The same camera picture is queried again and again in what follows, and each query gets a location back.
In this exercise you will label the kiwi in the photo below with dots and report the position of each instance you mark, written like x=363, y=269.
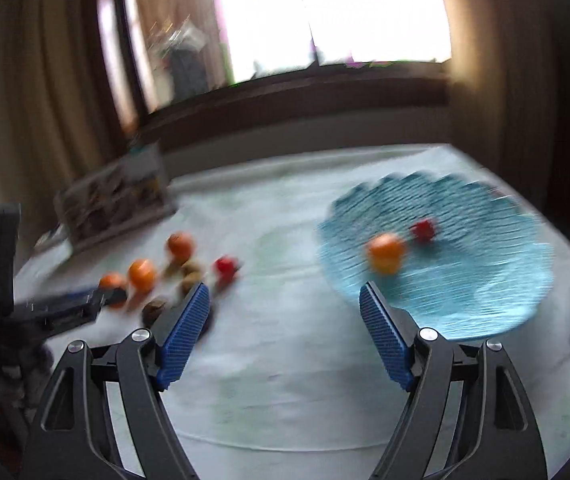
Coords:
x=190, y=286
x=192, y=266
x=171, y=270

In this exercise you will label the light blue plastic fruit basket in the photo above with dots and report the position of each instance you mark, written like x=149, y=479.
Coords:
x=465, y=280

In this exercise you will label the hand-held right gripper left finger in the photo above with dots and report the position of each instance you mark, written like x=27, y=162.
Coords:
x=185, y=335

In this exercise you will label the dark wooden window frame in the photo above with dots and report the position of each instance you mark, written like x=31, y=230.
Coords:
x=315, y=100

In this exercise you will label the dark brown round fruit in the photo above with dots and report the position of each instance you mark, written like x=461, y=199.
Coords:
x=154, y=310

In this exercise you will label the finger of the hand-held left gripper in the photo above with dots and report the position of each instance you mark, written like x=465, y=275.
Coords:
x=70, y=307

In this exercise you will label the teal pen holder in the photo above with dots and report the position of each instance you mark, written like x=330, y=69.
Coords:
x=137, y=149

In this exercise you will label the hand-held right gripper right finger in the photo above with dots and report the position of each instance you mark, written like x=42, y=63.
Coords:
x=385, y=340

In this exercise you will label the orange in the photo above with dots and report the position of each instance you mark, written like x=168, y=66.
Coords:
x=112, y=280
x=142, y=275
x=385, y=252
x=181, y=246

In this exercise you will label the photo collage frame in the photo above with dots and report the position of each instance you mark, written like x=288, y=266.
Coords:
x=115, y=200

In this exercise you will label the pale green tablecloth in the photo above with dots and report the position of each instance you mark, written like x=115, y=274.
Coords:
x=290, y=340

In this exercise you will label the beige curtain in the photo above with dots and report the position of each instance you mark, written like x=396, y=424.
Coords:
x=490, y=85
x=40, y=110

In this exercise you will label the hanging clothes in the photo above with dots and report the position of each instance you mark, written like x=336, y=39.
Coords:
x=185, y=70

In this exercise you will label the red round fruit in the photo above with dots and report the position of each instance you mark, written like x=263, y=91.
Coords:
x=227, y=266
x=423, y=230

